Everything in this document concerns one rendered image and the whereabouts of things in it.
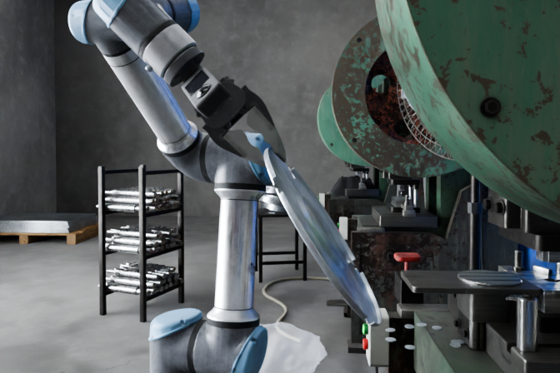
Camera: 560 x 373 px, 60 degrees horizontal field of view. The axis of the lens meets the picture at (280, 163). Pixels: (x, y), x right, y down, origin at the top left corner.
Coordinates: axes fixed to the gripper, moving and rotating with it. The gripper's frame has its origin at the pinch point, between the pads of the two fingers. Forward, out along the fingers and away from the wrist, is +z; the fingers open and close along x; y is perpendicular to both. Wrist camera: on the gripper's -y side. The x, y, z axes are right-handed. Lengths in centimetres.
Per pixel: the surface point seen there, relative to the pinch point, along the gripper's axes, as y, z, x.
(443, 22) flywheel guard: -15.6, 2.2, -24.8
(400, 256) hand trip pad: 61, 44, -5
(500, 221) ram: 27, 42, -23
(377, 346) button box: 51, 53, 16
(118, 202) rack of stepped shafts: 238, -47, 94
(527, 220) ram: 22, 43, -26
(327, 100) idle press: 334, 1, -61
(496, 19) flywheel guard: -16.0, 6.1, -29.0
